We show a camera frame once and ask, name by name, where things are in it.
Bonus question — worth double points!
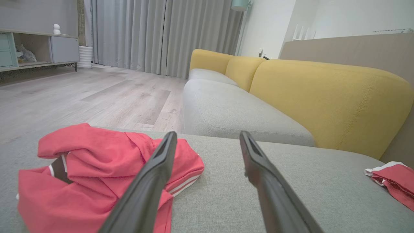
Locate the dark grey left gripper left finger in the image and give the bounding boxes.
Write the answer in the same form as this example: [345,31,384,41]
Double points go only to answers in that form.
[98,131,178,233]

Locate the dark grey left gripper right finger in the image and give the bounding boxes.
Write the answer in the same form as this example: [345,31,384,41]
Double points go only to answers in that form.
[239,131,324,233]

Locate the red jersey with striped trim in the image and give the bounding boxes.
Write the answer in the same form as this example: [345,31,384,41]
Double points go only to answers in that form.
[16,123,205,233]

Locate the red shorts with printed lettering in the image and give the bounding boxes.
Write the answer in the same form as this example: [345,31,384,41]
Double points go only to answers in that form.
[365,161,414,212]

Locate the large grey sofa chaise cushion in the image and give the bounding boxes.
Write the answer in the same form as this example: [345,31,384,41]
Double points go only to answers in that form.
[0,127,414,233]

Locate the grey sofa seat cushion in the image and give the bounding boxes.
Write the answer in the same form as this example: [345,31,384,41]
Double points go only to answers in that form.
[183,79,316,147]
[188,68,239,86]

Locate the yellow sofa backrest cushion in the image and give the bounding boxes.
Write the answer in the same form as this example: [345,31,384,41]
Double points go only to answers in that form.
[225,56,267,92]
[249,59,414,160]
[190,49,234,75]

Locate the white ribbed cylinder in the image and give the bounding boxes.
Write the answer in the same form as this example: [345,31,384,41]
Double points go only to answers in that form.
[77,46,93,69]

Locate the grey pleated curtain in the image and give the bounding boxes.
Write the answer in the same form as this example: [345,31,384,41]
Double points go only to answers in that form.
[83,0,245,79]

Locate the white router with antennas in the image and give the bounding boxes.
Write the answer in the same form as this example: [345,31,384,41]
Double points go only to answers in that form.
[292,24,317,41]

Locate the low cabinet with grey doors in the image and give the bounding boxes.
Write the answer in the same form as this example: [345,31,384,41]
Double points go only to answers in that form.
[0,28,80,73]

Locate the soft toy in cabinet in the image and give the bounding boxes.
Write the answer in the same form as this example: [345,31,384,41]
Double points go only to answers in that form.
[15,44,37,63]

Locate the floor lamp with teal shade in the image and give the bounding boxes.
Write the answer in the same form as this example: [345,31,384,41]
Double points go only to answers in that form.
[231,0,253,56]

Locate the flat white device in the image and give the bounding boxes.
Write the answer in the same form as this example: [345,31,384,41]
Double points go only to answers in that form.
[372,28,414,34]

